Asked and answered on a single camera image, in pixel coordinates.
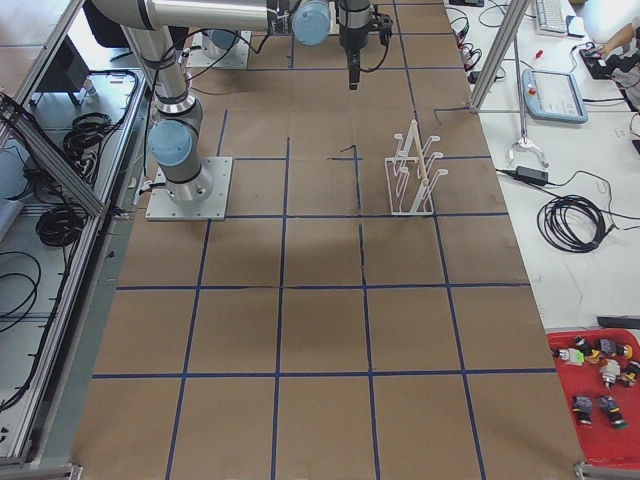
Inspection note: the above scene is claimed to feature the black power adapter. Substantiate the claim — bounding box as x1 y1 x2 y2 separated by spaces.
514 166 549 186

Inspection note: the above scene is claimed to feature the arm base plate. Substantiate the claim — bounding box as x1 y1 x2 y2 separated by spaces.
145 157 233 221
186 29 251 69

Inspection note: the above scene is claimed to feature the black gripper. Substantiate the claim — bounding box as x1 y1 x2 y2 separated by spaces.
337 0 371 91

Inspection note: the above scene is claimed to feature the white keyboard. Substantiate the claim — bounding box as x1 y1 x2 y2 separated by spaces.
532 0 567 36

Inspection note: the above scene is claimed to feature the blue teach pendant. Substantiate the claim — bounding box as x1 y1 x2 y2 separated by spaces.
522 68 588 124

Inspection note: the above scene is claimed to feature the red parts tray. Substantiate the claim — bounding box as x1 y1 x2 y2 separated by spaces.
547 329 639 470

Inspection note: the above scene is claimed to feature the coiled black cable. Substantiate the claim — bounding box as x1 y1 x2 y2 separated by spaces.
537 194 619 255

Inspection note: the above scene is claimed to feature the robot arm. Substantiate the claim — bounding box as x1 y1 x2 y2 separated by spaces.
96 1 374 205

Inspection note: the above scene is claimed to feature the aluminium frame post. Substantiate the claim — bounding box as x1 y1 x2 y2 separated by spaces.
469 0 530 113

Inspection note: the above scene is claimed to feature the reacher grabber tool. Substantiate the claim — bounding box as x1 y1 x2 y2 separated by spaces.
507 36 549 168

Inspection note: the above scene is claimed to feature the white wire cup rack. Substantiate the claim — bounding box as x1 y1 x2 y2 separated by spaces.
384 120 448 216

